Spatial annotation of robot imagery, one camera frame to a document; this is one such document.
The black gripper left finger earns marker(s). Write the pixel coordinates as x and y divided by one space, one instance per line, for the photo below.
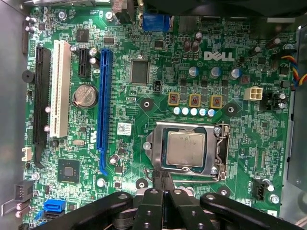
148 210

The metal socket cover frame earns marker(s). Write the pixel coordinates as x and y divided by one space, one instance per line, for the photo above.
158 148

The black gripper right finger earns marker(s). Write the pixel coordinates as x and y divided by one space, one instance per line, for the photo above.
187 210

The grey power supply unit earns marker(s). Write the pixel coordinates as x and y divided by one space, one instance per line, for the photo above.
299 119

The white expansion slot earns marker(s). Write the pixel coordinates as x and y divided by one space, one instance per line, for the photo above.
60 91

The black open PC case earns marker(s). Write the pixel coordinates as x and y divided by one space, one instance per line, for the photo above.
12 95

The square dark chipset chip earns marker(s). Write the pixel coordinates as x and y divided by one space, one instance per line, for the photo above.
140 72

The black fan header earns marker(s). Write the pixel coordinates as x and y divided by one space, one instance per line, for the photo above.
260 189

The silver coin cell battery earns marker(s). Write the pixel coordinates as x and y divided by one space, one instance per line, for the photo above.
85 95

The black chip with raised die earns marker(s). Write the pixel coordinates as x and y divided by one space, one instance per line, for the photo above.
68 170

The white barcode board sticker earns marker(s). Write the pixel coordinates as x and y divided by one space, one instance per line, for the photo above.
124 129

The green motherboard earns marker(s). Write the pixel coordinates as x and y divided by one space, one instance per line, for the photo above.
239 119

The long black expansion slot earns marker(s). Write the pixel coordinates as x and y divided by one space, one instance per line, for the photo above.
40 100

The round black buzzer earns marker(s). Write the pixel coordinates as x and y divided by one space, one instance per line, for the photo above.
28 76

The silver topped CPU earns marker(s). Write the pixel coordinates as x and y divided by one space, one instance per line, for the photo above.
185 148

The blue expansion slot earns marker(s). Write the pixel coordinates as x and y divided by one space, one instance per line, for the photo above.
104 107

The short black expansion slot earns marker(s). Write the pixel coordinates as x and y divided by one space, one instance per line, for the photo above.
84 62

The blue SATA port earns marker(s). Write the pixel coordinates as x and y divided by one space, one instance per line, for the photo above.
54 205

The white four pin connector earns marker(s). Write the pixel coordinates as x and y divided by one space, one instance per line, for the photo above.
254 94

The blue VGA port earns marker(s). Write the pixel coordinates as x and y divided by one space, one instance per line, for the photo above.
156 22

